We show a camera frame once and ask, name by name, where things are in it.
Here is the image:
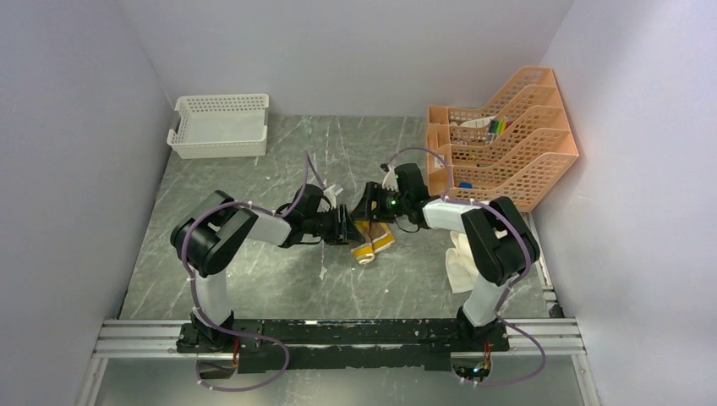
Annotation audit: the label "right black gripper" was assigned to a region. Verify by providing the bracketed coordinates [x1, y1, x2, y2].
[351, 182, 409, 223]

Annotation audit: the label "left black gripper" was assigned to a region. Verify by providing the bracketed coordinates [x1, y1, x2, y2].
[304, 205, 366, 247]

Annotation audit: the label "yellow brown bear towel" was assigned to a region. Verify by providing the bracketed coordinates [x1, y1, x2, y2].
[348, 221, 395, 265]

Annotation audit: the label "white towel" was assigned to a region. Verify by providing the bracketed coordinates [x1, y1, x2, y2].
[445, 231, 479, 294]

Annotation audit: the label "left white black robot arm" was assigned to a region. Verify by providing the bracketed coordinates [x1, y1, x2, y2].
[170, 184, 366, 354]

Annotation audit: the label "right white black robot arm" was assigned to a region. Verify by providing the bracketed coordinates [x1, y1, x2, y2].
[351, 163, 539, 350]

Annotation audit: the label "colourful pens in organizer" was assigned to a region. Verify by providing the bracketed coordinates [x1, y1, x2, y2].
[488, 119, 510, 136]

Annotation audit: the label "orange plastic file organizer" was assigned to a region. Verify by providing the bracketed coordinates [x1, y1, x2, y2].
[425, 66, 579, 212]

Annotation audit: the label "white plastic basket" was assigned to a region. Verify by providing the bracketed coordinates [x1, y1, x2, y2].
[167, 94, 270, 159]

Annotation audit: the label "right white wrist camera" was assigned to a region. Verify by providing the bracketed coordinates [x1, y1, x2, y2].
[380, 163, 399, 192]

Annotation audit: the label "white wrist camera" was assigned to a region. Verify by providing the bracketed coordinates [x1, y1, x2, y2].
[380, 163, 399, 192]
[323, 184, 344, 208]

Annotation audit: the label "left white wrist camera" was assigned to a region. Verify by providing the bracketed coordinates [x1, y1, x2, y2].
[323, 184, 344, 208]

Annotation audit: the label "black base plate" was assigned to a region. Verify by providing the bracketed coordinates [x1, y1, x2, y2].
[191, 318, 510, 374]

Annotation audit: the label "aluminium rail frame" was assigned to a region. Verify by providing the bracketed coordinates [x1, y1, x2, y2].
[77, 222, 599, 405]

